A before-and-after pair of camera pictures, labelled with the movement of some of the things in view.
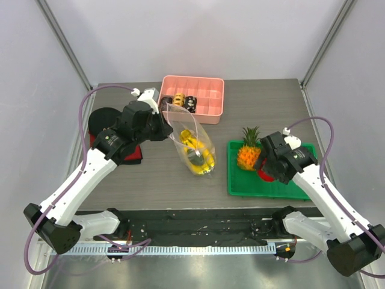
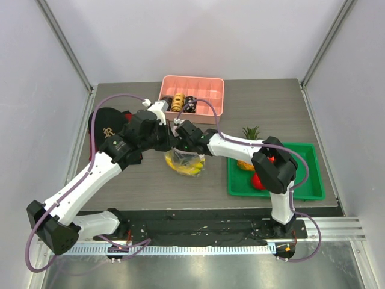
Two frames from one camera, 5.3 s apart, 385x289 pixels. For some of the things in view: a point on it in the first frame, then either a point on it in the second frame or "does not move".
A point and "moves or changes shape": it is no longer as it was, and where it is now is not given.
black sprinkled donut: x=190 y=103 does not move
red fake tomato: x=261 y=174 moves or changes shape
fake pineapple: x=249 y=155 does not move
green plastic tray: x=248 y=183 does not move
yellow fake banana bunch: x=200 y=159 moves or changes shape
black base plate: x=212 y=226 does not move
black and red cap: x=104 y=118 does not move
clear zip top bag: x=193 y=142 moves or changes shape
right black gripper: x=264 y=162 -> x=183 y=144
